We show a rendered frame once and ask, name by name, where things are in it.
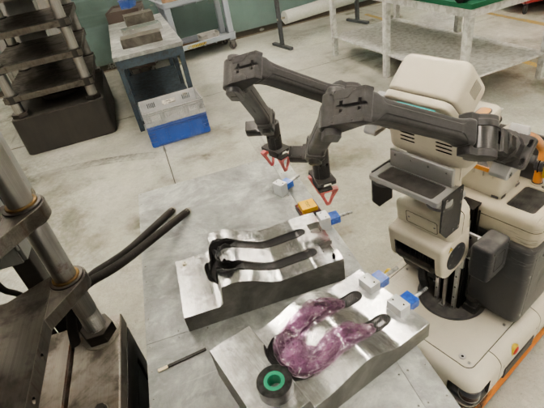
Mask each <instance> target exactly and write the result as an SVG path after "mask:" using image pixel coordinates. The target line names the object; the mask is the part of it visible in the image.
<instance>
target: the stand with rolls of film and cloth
mask: <svg viewBox="0 0 544 408"><path fill-rule="evenodd" d="M353 2H354V3H355V19H352V18H347V19H346V21H348V22H353V23H362V24H369V21H367V20H361V19H359V0H335V5H336V8H339V7H341V6H345V5H348V4H351V3H353ZM274 6H275V12H276V19H277V25H278V35H279V41H280V43H278V42H274V43H272V45H273V46H276V47H279V48H282V49H287V50H290V51H291V50H293V47H292V46H289V45H285V44H284V38H283V26H282V21H283V22H284V23H285V24H287V23H292V22H295V21H297V20H300V19H304V18H308V17H310V16H313V15H317V14H320V13H323V12H326V11H329V0H318V1H315V2H310V3H308V4H304V5H302V6H298V7H294V8H291V9H289V10H285V11H282V14H280V8H279V1H278V0H274Z"/></svg>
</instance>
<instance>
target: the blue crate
mask: <svg viewBox="0 0 544 408"><path fill-rule="evenodd" d="M209 131H210V125H209V121H208V118H207V115H206V112H203V113H198V114H195V115H193V116H189V117H184V118H181V119H178V120H175V121H170V122H168V123H164V124H162V125H157V126H154V127H151V128H148V129H147V133H148V134H149V137H150V140H151V144H152V146H153V147H154V148H156V147H161V146H163V145H167V144H169V143H172V142H177V141H180V140H182V139H186V138H190V137H193V136H196V135H199V134H204V133H206V132H209Z"/></svg>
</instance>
